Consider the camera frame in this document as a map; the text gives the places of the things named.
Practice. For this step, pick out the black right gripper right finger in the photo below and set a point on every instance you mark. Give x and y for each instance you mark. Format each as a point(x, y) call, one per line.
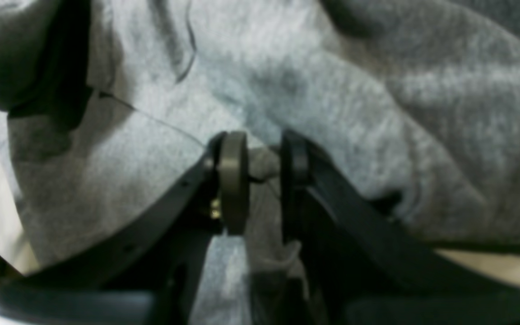
point(368, 271)

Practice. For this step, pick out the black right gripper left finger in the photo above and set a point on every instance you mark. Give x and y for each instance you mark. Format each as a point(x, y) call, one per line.
point(149, 272)

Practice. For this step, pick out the grey t-shirt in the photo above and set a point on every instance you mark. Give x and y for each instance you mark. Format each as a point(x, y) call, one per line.
point(103, 103)

